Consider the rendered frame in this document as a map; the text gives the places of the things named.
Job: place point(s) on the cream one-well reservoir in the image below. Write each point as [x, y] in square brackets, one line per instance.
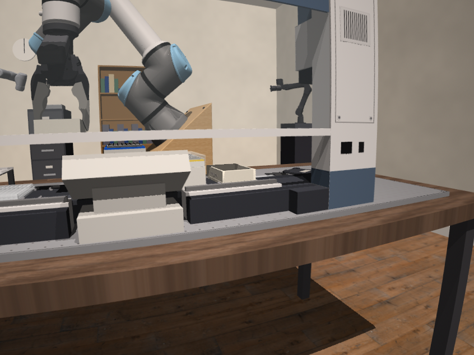
[228, 173]

